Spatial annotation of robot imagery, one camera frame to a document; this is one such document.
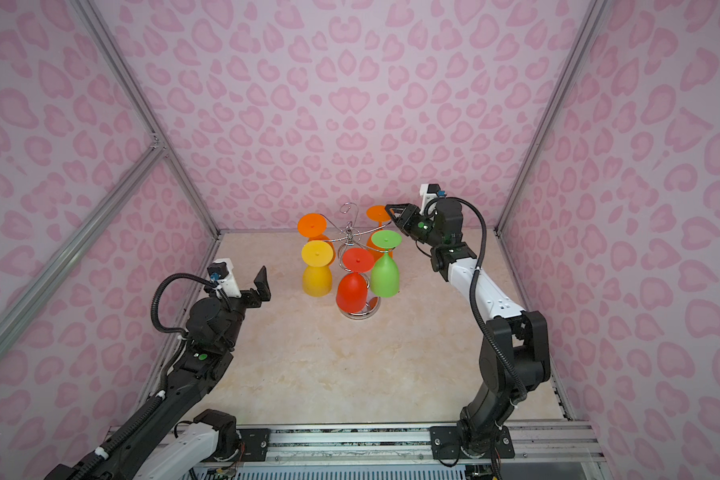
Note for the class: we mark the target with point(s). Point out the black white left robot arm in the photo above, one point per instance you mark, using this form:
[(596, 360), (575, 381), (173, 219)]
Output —
[(204, 353)]

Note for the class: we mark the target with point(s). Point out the yellow plastic wine glass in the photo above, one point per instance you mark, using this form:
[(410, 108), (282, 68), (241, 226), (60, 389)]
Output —
[(317, 278)]

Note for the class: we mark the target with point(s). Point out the green plastic wine glass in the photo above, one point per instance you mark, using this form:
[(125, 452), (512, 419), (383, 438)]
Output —
[(385, 275)]

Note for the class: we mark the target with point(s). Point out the aluminium corner frame post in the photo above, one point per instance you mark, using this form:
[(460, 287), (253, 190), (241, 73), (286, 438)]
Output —
[(105, 42), (596, 13)]

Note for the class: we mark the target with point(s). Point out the orange plastic wine glass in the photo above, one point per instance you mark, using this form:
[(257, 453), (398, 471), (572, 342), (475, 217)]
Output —
[(313, 226), (380, 217)]

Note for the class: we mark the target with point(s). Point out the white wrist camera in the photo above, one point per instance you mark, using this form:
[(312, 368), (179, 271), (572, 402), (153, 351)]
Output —
[(428, 193), (221, 275)]

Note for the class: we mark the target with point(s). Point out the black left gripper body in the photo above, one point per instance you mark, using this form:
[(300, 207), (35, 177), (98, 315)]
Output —
[(248, 300)]

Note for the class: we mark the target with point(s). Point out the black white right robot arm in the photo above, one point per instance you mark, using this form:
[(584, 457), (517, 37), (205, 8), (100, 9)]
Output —
[(515, 355)]

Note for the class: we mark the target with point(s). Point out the aluminium corner frame post left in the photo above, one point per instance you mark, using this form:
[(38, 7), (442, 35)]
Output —
[(105, 42)]

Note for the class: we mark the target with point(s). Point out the aluminium corner frame post right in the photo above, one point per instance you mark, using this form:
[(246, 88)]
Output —
[(596, 13)]

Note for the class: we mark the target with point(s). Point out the red plastic wine glass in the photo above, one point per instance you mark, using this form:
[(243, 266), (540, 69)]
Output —
[(352, 290)]

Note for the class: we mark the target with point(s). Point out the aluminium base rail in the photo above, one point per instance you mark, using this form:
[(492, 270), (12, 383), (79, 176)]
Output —
[(540, 449)]

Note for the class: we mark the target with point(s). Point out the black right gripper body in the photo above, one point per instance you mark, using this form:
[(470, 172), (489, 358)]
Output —
[(425, 230)]

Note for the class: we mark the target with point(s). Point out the aluminium diagonal frame bar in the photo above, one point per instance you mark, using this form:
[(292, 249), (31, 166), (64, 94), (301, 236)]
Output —
[(15, 319)]

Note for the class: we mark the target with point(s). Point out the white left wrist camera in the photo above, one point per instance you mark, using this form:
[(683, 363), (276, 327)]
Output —
[(221, 275)]

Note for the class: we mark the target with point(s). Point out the chrome wire wine glass rack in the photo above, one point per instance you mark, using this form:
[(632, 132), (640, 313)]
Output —
[(352, 235)]

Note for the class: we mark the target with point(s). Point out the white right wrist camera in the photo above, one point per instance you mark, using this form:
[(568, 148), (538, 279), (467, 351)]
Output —
[(428, 193)]

